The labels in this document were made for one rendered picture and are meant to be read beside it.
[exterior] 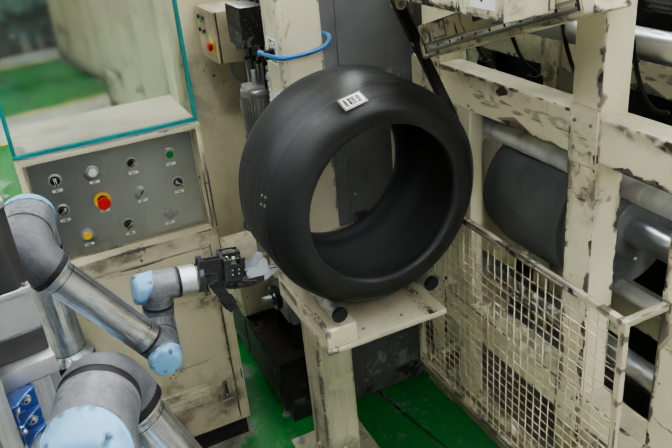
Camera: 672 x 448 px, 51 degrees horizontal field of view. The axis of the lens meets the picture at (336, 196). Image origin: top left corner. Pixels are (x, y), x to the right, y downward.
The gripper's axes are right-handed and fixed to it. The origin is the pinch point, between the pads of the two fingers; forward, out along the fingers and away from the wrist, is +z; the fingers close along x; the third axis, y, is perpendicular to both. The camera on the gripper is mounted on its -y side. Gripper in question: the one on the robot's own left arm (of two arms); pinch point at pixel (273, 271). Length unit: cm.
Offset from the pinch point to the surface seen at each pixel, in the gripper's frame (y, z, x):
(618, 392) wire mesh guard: -15, 62, -60
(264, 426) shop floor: -101, 18, 60
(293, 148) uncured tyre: 35.8, 1.7, -9.2
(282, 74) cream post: 45, 13, 27
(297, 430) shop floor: -100, 29, 51
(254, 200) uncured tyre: 20.7, -5.0, -0.6
